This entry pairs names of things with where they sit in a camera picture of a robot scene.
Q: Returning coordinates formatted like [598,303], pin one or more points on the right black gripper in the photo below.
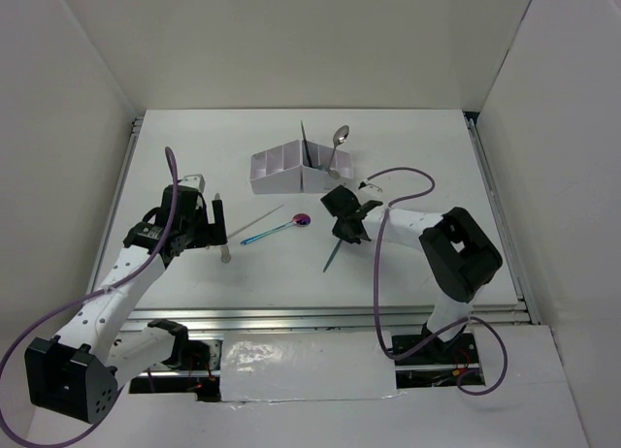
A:
[338,231]

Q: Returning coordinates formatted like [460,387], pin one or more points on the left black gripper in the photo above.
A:
[206,238]

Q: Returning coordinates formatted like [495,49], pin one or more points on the teal spoon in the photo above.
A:
[332,256]

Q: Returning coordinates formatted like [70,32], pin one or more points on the iridescent rainbow spoon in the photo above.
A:
[298,220]

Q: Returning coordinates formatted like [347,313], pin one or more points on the silver ornate spoon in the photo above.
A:
[339,138]

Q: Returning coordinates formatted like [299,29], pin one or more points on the black knife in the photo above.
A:
[306,147]

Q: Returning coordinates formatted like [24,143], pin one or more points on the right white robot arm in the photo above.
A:
[461,257]

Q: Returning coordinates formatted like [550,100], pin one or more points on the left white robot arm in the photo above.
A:
[80,370]

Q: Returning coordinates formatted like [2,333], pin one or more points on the white chopstick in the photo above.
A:
[253,222]

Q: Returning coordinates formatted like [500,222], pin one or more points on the silver ornate knife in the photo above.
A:
[225,256]

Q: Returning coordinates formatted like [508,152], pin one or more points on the white right utensil organizer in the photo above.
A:
[315,181]

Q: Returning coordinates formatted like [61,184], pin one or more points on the white utensil organizer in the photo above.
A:
[277,170]
[315,181]

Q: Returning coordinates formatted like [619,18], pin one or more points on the white left utensil organizer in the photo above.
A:
[277,170]

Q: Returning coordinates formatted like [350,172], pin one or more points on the white cover plate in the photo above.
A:
[305,366]

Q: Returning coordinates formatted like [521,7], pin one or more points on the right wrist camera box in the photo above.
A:
[370,189]

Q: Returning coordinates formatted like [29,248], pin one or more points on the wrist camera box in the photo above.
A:
[370,189]
[195,181]

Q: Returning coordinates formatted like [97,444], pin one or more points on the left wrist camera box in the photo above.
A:
[195,181]

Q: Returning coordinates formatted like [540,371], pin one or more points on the aluminium right rail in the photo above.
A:
[519,278]

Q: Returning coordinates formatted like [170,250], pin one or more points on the aluminium rail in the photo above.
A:
[307,319]
[519,278]

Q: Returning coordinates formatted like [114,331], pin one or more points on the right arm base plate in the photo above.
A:
[462,352]

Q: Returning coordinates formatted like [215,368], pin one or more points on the aluminium front rail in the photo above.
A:
[307,319]

